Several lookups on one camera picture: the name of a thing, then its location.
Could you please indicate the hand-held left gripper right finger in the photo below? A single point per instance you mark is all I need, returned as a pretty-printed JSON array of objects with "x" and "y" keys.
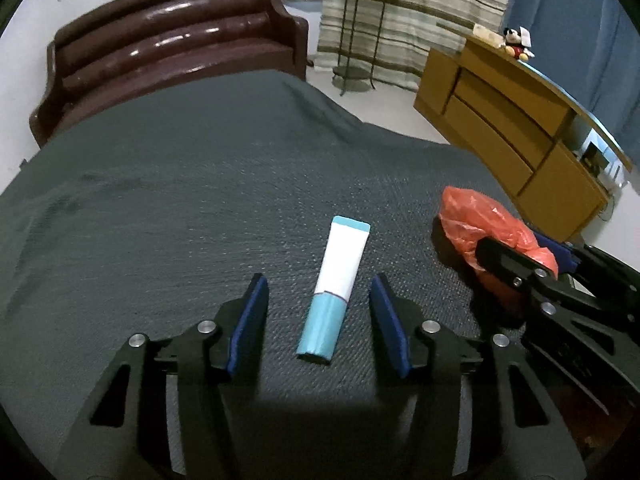
[{"x": 387, "y": 325}]

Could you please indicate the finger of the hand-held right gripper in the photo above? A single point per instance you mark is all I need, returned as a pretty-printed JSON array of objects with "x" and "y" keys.
[
  {"x": 565, "y": 257},
  {"x": 505, "y": 260}
]

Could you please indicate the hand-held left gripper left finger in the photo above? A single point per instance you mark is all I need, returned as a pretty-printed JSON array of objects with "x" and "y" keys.
[{"x": 247, "y": 325}]

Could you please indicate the orange plastic bag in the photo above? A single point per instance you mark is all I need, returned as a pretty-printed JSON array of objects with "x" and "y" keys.
[{"x": 475, "y": 225}]

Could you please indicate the teal and white tube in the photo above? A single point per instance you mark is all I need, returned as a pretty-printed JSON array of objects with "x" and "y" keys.
[{"x": 332, "y": 280}]

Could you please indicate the white outlet box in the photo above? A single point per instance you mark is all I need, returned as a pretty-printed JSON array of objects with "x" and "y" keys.
[{"x": 600, "y": 152}]

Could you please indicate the dark grey tablecloth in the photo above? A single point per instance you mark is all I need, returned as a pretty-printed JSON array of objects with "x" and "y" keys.
[{"x": 200, "y": 185}]

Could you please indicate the wooden cabinet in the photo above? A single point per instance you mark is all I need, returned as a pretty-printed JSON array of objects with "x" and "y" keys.
[{"x": 500, "y": 110}]

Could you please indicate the mouse plush toy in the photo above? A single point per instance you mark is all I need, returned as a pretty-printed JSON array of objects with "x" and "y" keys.
[{"x": 517, "y": 45}]

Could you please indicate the blue curtain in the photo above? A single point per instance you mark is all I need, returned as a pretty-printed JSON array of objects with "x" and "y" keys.
[{"x": 575, "y": 35}]

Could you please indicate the small beige box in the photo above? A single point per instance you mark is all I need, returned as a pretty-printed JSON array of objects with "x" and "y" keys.
[{"x": 486, "y": 33}]

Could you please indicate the black metal plant stand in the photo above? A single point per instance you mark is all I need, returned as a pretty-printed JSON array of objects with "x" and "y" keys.
[{"x": 352, "y": 72}]

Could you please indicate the striped curtain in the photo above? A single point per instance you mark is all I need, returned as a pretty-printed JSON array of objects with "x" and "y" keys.
[{"x": 435, "y": 10}]

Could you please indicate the brown leather armchair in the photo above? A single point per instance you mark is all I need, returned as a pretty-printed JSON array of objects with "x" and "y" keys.
[{"x": 165, "y": 35}]

